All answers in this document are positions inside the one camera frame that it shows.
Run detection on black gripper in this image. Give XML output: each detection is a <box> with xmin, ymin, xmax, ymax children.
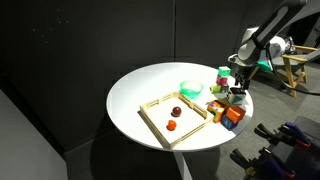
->
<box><xmin>228</xmin><ymin>54</ymin><xmax>256</xmax><ymax>92</ymax></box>

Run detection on small magenta block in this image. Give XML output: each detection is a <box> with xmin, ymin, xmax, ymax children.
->
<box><xmin>216</xmin><ymin>75</ymin><xmax>229</xmax><ymax>87</ymax></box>

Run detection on small green block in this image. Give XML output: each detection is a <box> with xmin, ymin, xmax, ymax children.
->
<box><xmin>218</xmin><ymin>65</ymin><xmax>232</xmax><ymax>78</ymax></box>

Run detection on small lime block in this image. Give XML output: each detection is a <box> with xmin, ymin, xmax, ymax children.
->
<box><xmin>209</xmin><ymin>84</ymin><xmax>223</xmax><ymax>94</ymax></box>

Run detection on orange toy block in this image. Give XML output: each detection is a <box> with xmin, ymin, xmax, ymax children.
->
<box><xmin>225</xmin><ymin>105</ymin><xmax>247</xmax><ymax>125</ymax></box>

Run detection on blue toy block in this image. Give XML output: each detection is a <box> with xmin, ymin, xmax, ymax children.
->
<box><xmin>221</xmin><ymin>114</ymin><xmax>239</xmax><ymax>131</ymax></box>

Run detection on colourful picture cube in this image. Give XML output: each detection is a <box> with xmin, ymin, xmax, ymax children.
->
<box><xmin>206</xmin><ymin>99</ymin><xmax>228</xmax><ymax>124</ymax></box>

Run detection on green plastic bowl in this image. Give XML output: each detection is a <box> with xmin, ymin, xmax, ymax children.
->
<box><xmin>179</xmin><ymin>79</ymin><xmax>204</xmax><ymax>100</ymax></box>

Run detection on dark red toy ball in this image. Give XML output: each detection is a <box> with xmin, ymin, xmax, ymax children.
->
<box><xmin>171</xmin><ymin>106</ymin><xmax>183</xmax><ymax>118</ymax></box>

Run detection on black purple trigger clamp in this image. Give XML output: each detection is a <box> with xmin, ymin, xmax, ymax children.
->
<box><xmin>229</xmin><ymin>148</ymin><xmax>298</xmax><ymax>180</ymax></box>
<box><xmin>254</xmin><ymin>121</ymin><xmax>313</xmax><ymax>149</ymax></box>

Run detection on light wooden tray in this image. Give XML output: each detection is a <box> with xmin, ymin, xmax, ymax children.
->
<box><xmin>139</xmin><ymin>91</ymin><xmax>215</xmax><ymax>150</ymax></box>

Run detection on orange toy ball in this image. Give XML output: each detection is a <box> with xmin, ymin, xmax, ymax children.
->
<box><xmin>166</xmin><ymin>119</ymin><xmax>178</xmax><ymax>131</ymax></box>

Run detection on white table pedestal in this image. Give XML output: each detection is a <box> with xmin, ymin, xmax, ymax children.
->
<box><xmin>173</xmin><ymin>151</ymin><xmax>194</xmax><ymax>180</ymax></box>

